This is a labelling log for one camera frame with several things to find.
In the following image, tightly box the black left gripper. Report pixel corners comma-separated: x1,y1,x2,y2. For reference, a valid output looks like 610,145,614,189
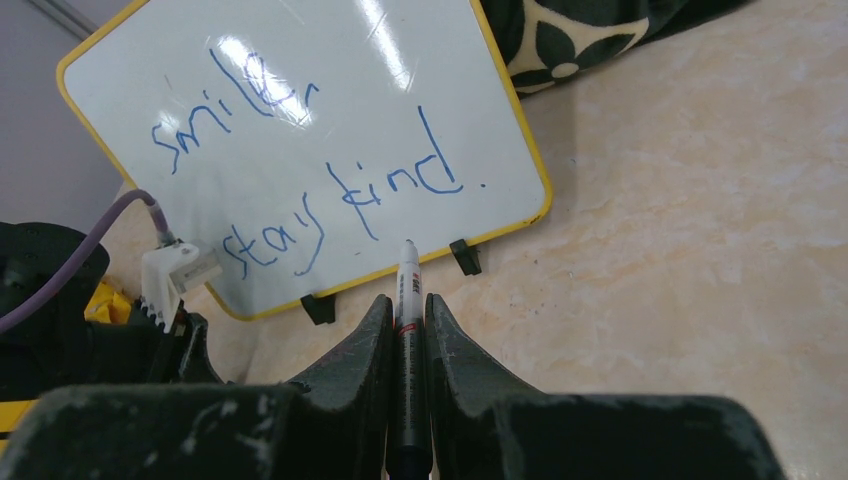
135,298,225,384

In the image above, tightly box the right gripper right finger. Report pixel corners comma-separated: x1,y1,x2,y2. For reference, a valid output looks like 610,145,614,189
425,294,784,479

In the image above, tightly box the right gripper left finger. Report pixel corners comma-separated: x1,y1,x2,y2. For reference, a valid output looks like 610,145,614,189
1,295,393,479

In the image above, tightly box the whiteboard marker pen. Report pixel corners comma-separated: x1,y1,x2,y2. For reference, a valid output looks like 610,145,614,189
386,239,432,479

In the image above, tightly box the yellow-framed whiteboard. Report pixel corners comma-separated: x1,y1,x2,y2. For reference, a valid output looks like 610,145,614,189
56,1,553,320

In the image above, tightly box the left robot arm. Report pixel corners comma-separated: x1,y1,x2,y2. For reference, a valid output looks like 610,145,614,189
1,222,222,402

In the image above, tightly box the yellow plastic object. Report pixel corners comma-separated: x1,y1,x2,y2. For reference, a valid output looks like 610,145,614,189
1,283,132,449

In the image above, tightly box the black floral pillow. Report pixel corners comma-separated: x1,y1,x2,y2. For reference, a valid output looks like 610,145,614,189
481,0,746,97

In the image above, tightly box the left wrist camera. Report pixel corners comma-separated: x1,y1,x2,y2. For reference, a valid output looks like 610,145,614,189
141,242,223,333

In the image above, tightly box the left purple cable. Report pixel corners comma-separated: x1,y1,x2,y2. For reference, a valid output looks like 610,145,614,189
0,189,179,336

